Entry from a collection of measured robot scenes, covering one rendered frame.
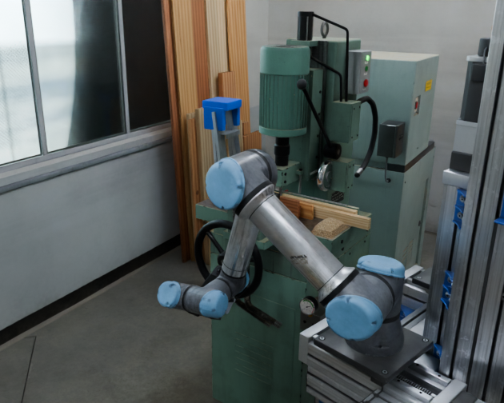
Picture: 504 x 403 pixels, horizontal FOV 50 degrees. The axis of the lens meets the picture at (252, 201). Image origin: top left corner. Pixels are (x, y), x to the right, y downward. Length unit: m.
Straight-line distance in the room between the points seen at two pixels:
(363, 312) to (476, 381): 0.43
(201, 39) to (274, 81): 1.78
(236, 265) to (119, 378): 1.30
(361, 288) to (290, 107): 0.86
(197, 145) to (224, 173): 2.16
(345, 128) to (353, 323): 1.01
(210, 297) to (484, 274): 0.69
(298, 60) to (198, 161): 1.67
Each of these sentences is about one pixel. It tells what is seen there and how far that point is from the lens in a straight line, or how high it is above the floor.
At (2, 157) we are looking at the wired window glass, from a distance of 2.88.
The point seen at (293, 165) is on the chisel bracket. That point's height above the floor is 1.07.
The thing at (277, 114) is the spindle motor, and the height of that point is 1.28.
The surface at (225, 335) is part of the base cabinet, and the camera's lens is 2.30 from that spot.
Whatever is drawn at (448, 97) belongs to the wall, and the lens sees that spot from 4.13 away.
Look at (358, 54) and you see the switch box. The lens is 2.14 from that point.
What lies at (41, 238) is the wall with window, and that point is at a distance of 3.01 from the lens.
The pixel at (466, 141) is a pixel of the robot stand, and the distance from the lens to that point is 1.43.
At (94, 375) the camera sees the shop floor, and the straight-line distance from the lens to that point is 2.75.
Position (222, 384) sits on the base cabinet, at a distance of 2.46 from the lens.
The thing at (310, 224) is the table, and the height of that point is 0.90.
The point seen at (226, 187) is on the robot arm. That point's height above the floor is 1.23.
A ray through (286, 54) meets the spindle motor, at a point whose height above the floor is 1.48.
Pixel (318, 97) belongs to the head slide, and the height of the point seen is 1.32.
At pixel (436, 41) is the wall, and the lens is 4.12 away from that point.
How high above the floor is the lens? 1.63
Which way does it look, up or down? 20 degrees down
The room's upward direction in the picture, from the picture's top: 1 degrees clockwise
